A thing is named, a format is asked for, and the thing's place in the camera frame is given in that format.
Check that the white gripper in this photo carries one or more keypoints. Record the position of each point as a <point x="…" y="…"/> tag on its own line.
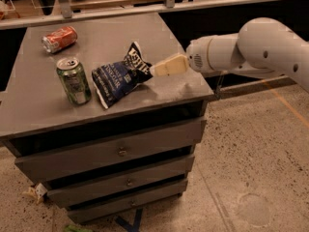
<point x="197" y="56"/>

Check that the blue chip bag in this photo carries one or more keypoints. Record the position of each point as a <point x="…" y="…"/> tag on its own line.
<point x="116" y="80"/>

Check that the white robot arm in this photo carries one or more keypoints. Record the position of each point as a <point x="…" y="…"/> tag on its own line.
<point x="262" y="48"/>

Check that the green soda can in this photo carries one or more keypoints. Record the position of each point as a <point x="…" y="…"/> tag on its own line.
<point x="73" y="79"/>

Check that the orange soda can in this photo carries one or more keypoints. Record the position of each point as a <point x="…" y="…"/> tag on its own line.
<point x="59" y="39"/>

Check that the grey drawer cabinet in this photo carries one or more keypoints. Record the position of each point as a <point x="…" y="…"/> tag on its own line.
<point x="37" y="117"/>

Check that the middle grey drawer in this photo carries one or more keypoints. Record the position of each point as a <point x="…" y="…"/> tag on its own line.
<point x="134" y="178"/>

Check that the grey drawer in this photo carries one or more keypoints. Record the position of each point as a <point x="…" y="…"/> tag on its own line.
<point x="134" y="178"/>
<point x="127" y="202"/>
<point x="62" y="163"/>

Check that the top grey drawer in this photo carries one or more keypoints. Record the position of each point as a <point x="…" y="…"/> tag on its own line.
<point x="62" y="163"/>

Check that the bottom grey drawer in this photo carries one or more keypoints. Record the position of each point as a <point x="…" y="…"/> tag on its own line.
<point x="127" y="202"/>

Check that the crumpled paper scrap on floor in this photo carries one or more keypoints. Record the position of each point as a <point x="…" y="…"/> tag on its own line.
<point x="37" y="191"/>

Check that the green object on floor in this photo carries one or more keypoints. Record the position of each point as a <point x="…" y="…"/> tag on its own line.
<point x="73" y="228"/>

